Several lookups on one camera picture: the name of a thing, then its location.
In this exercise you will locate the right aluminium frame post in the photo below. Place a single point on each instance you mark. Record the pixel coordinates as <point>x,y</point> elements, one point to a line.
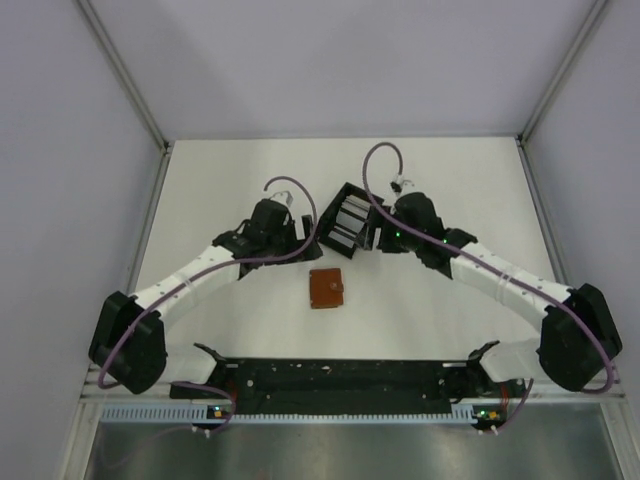
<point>596,14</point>

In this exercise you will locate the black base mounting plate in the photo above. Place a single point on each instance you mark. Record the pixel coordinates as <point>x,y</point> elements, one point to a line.
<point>339,386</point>

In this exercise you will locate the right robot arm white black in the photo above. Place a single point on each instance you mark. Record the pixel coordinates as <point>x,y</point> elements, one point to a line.
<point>575,339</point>

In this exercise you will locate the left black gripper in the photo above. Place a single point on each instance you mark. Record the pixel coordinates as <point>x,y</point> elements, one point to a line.
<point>288,227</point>

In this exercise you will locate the brown leather card holder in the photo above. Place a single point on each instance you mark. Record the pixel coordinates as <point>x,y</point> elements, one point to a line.
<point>326,288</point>

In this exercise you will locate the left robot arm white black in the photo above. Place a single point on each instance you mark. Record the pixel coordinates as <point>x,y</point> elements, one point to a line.
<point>129,343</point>

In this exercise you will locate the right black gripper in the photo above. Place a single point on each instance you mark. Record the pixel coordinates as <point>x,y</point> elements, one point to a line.
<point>385,244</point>

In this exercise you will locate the aluminium frame post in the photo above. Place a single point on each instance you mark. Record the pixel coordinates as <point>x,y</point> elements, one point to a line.
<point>121,73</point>
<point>596,14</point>

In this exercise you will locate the credit cards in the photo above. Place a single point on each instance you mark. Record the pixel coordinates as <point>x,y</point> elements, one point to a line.
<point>350,220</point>

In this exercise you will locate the black card rack box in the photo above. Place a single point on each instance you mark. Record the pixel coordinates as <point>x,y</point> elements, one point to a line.
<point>365,238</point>

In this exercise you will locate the grey slotted cable duct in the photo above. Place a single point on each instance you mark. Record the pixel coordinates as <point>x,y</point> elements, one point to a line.
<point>464,414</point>

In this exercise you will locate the left aluminium frame post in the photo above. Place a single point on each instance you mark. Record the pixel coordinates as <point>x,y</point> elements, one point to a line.
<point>121,73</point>

